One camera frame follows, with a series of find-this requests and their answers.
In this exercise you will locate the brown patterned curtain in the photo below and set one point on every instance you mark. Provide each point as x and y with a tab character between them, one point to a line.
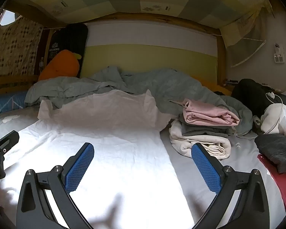
14	47

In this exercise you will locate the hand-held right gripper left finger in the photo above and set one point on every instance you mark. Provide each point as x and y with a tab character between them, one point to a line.
79	167

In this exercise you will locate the dark grey cloth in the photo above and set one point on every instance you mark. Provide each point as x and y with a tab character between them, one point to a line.
276	150

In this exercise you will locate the grey-green duvet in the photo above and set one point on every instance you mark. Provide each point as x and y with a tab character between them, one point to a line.
162	83

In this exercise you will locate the black board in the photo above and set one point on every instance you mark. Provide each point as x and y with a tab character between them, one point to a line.
73	38

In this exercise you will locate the white wall power socket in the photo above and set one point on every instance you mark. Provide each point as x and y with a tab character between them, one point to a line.
278	53

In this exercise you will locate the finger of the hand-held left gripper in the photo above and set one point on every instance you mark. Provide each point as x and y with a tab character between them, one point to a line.
8	139

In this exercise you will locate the red cloth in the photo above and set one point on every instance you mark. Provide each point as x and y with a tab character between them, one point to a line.
281	186

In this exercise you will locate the orange carrot plush pillow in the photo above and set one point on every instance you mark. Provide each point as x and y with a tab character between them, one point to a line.
59	66

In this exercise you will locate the light grey bed sheet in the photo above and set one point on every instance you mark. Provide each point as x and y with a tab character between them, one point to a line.
240	162

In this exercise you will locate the black clothing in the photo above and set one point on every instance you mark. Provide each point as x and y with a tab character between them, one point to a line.
247	93

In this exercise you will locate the white shirt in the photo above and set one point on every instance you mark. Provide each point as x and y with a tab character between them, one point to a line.
97	136

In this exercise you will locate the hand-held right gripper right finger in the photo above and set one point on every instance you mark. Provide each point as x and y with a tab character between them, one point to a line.
206	171

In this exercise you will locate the blue patterned mat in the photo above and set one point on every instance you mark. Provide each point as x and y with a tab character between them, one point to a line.
7	102

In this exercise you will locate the wooden bed frame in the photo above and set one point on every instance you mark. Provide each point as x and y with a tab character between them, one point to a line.
157	16

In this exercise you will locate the folded grey garment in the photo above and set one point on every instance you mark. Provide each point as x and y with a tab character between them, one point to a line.
197	130

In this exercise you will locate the white jacket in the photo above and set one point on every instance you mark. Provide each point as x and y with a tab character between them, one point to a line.
276	119

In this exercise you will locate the folded cream garment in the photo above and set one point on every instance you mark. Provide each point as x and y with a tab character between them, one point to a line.
195	145

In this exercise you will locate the folded pink garment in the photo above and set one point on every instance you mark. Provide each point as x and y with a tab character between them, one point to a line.
205	112

